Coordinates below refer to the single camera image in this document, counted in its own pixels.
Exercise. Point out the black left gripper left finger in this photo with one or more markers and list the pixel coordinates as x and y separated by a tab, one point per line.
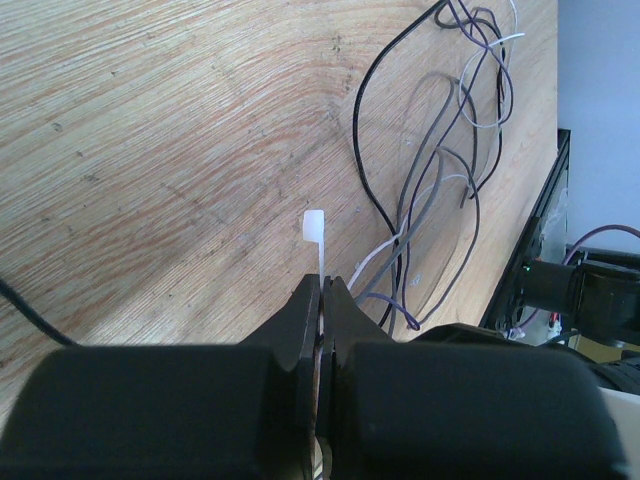
290	333

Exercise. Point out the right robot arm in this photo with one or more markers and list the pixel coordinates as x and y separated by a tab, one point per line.
595	300

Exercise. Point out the white zip tie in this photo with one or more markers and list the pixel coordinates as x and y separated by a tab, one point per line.
313	231

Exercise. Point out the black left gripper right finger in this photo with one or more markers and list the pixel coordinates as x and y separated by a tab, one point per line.
350	336

